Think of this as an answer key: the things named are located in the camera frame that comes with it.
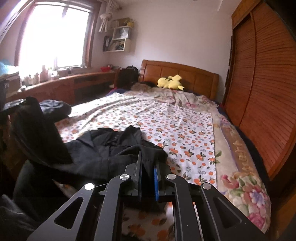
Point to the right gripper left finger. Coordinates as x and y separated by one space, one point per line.
94 212

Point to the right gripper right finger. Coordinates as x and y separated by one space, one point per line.
202 212

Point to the black coat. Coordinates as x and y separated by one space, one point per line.
98 155

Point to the pink floral quilt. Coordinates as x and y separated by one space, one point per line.
237 176

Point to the wooden desk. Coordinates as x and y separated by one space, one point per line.
65 88

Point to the orange floral bed sheet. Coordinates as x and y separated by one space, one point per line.
180 123

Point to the window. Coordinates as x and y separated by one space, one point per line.
57 34

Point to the red bowl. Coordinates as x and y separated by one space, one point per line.
105 69

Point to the dark backpack on chair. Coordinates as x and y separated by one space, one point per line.
126 77

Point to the white hanging plush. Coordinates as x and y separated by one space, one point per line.
104 21

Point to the yellow plush toy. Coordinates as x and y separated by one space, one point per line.
171 83

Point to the wooden slatted wardrobe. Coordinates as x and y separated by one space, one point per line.
260 94

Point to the white wall shelf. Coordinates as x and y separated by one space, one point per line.
118 38

